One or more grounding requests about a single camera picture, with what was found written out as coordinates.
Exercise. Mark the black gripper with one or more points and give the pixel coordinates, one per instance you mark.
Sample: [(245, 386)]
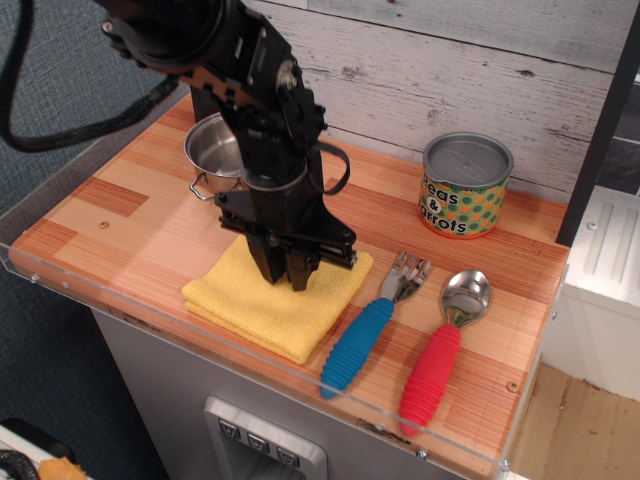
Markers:
[(288, 227)]

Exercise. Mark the yellow rag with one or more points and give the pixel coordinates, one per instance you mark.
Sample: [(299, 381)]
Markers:
[(234, 295)]

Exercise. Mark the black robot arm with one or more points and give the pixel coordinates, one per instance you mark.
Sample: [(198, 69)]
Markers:
[(235, 56)]

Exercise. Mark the grey toy fridge cabinet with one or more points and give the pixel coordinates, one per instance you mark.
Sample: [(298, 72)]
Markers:
[(170, 383)]

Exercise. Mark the silver dispenser button panel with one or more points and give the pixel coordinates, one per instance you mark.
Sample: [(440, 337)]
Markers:
[(249, 447)]

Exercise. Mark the peas and carrots can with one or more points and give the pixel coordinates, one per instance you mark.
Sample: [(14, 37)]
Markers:
[(465, 177)]

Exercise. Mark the orange cloth at corner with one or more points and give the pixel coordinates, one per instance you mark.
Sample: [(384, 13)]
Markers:
[(60, 469)]

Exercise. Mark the white toy sink unit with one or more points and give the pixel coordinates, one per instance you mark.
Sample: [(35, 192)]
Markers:
[(593, 333)]

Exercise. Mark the blue handled fork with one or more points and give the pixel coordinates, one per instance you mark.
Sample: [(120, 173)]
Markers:
[(350, 352)]

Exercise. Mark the steel pot with handles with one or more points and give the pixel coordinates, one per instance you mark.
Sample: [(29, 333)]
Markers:
[(213, 151)]

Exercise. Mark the red handled spoon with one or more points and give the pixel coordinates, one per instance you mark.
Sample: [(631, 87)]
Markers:
[(464, 300)]

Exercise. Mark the clear acrylic guard rail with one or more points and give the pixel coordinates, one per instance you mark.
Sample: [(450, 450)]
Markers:
[(122, 233)]

